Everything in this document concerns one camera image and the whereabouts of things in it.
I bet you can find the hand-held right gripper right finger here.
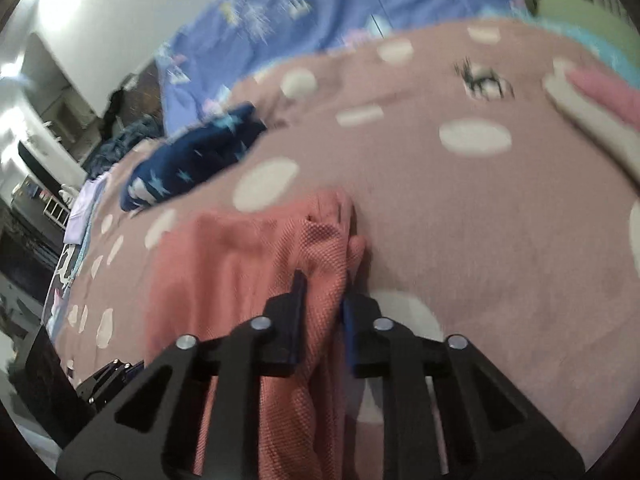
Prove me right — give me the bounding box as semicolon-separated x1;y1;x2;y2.
341;292;586;480

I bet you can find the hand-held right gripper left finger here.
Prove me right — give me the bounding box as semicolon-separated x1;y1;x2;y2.
55;270;308;480

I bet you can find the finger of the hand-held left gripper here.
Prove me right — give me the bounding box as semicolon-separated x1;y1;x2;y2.
74;358;147;412

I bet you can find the pink small garment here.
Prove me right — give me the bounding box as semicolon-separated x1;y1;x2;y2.
144;186;369;480

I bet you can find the dark clothes pile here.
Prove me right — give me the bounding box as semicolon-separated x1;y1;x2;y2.
82;75;165;177

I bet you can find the brown polka dot blanket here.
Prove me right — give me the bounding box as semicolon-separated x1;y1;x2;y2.
42;16;640;467

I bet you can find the lilac cloth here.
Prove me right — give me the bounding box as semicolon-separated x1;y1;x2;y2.
64;176;109;245

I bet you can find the navy star print cloth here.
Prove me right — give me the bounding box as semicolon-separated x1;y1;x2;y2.
119;101;269;212

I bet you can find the blue printed bedsheet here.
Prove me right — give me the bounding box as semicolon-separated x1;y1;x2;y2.
154;0;521;137

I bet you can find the green pillow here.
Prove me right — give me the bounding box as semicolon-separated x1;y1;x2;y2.
534;0;640;67

